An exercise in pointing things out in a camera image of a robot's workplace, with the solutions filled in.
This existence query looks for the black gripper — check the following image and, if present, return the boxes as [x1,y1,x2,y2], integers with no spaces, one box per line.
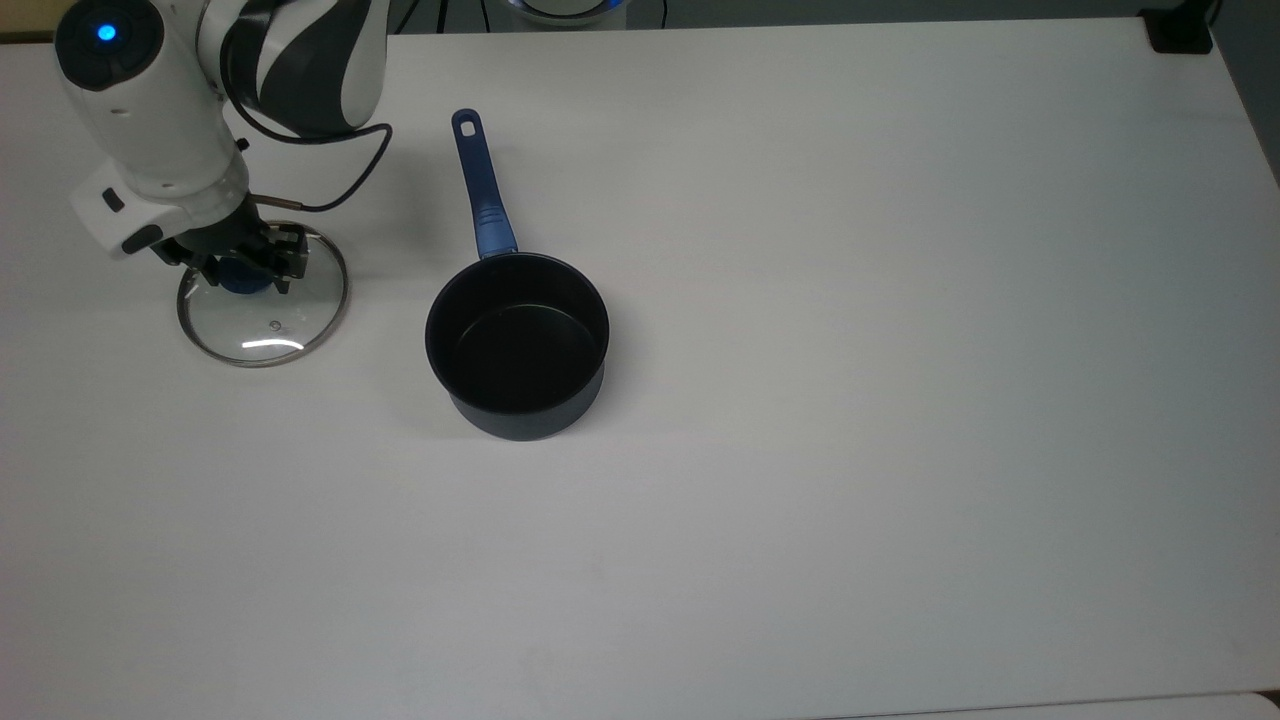
[150,195,308,297]

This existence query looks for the glass lid with blue knob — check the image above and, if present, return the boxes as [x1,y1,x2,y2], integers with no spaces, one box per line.
[176,221,350,368]

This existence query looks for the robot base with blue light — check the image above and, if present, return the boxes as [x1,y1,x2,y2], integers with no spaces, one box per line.
[500,0,633,23]

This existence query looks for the black clamp block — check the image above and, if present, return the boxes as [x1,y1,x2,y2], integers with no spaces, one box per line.
[1143,0,1217,56]

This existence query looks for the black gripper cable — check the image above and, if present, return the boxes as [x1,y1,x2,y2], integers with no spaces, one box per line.
[222,60,394,214]

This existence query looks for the dark saucepan with blue handle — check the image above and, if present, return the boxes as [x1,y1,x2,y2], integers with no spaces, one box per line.
[424,108,612,442]

